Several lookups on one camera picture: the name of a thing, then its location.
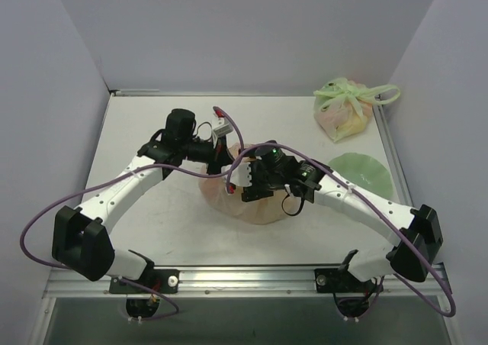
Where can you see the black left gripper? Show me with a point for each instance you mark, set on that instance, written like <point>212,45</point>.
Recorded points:
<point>220,158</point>

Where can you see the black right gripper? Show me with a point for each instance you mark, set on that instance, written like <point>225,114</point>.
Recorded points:
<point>254,181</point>

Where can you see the translucent orange banana-print bag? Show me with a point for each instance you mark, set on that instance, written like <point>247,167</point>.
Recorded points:
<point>263,211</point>

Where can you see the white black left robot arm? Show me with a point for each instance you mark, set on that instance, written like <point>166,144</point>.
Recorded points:
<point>81,236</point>

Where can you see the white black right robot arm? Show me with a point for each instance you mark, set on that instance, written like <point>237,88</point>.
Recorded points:
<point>413,235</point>

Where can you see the tied green bag of fruit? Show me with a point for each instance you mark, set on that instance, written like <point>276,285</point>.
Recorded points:
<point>343,108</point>

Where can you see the pale green scalloped plate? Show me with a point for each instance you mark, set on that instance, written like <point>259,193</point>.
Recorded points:
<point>364,171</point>

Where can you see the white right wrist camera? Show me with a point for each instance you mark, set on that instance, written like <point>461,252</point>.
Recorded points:
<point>240,175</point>

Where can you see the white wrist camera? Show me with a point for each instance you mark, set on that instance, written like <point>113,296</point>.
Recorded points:
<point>220,126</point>
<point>240,175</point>

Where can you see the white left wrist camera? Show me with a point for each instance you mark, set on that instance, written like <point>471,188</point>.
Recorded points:
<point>220,126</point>

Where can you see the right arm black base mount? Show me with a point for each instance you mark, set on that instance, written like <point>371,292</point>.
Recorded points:
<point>329,280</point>

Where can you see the aluminium table edge rail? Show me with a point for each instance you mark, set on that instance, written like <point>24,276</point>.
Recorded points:
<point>202,281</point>

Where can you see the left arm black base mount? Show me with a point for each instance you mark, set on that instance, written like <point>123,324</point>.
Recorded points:
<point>165,281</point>

